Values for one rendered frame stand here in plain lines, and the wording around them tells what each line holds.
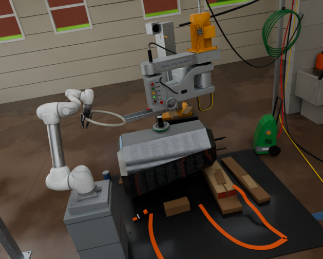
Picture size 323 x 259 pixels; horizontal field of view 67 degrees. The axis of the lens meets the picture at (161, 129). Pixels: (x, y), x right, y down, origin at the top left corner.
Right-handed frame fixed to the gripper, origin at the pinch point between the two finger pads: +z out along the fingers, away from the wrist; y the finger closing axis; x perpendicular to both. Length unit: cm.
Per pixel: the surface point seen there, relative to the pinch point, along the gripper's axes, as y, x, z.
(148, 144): 67, -34, 12
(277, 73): 331, -18, -102
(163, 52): 111, 34, -93
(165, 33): 105, 31, -117
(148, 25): 90, 50, -121
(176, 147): 94, -55, 7
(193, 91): 117, -35, -57
